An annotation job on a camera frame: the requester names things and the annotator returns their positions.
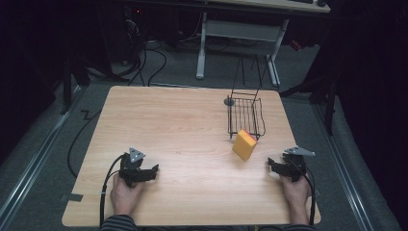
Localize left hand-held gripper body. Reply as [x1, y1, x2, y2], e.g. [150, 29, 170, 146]
[118, 146, 147, 188]

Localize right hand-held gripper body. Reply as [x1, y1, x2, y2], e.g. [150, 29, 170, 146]
[282, 145, 317, 184]

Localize yellow sponge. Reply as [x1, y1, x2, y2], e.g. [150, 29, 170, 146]
[231, 129, 259, 163]

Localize black wire basket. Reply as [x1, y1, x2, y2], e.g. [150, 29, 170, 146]
[223, 53, 268, 141]

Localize person's right hand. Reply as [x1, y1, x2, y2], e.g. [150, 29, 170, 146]
[279, 173, 312, 210]

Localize person's left hand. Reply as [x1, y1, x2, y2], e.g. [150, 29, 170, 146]
[110, 174, 145, 217]

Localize grey tape strip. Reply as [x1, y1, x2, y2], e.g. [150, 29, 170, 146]
[64, 192, 85, 203]

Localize black metal stand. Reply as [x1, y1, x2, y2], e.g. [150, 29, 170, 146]
[60, 57, 74, 116]
[278, 61, 342, 137]

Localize dark computer tower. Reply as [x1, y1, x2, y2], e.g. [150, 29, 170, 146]
[104, 5, 146, 66]

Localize white desk with metal legs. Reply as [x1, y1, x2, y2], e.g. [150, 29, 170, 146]
[194, 0, 332, 90]

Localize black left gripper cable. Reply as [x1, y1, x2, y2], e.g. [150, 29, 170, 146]
[98, 154, 127, 229]

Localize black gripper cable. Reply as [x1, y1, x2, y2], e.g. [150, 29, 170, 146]
[288, 159, 318, 226]
[98, 154, 127, 229]

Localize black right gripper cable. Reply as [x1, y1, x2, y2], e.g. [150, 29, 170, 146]
[288, 159, 318, 226]

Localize metal floor rail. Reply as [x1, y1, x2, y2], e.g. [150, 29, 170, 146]
[0, 86, 85, 224]
[311, 102, 375, 231]

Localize black floor cable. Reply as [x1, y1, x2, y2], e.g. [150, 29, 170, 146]
[66, 109, 104, 179]

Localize bundle of black floor cables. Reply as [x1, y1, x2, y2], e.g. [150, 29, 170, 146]
[110, 18, 168, 88]

